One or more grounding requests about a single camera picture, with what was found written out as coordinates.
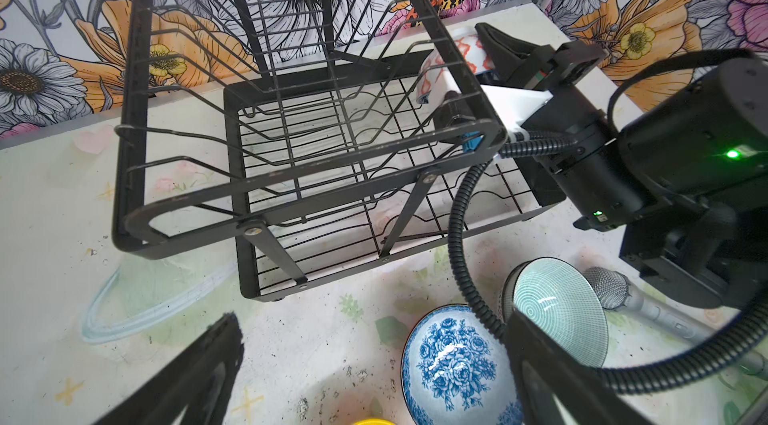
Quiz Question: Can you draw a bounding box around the yellow bowl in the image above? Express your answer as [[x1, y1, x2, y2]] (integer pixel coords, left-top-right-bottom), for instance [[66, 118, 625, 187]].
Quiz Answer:
[[352, 418, 395, 425]]

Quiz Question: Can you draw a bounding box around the silver microphone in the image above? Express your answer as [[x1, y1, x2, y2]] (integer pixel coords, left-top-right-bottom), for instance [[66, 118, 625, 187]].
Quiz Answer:
[[583, 265, 768, 381]]

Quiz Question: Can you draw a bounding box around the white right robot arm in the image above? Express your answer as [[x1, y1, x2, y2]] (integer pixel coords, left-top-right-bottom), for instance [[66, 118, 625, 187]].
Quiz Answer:
[[476, 23, 767, 309]]

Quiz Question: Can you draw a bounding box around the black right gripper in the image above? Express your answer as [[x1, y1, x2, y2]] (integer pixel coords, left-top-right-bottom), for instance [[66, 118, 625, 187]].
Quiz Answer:
[[475, 22, 606, 91]]

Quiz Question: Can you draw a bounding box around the black wire dish rack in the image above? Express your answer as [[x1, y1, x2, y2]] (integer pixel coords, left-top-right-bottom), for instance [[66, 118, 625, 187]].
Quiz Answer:
[[112, 0, 568, 303]]

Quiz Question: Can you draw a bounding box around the red pattern white bowl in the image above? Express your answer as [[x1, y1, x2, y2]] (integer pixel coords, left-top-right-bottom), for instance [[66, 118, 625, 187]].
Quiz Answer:
[[415, 32, 495, 105]]

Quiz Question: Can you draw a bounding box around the black corrugated right cable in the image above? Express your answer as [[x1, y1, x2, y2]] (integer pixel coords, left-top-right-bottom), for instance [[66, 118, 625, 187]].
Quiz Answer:
[[446, 46, 768, 396]]

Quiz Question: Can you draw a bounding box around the blue floral bowl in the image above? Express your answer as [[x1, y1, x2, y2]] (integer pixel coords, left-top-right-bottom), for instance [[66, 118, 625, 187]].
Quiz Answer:
[[401, 304, 524, 425]]

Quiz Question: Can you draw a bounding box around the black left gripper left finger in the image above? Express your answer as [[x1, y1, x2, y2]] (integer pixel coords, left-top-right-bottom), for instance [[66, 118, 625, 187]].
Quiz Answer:
[[97, 313, 244, 424]]

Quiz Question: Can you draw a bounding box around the mint green bowl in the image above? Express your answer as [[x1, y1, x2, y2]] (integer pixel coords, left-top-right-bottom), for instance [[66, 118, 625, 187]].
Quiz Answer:
[[499, 257, 609, 368]]

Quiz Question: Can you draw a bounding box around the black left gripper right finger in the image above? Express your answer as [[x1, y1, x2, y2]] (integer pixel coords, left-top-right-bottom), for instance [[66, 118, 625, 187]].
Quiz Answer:
[[505, 311, 648, 424]]

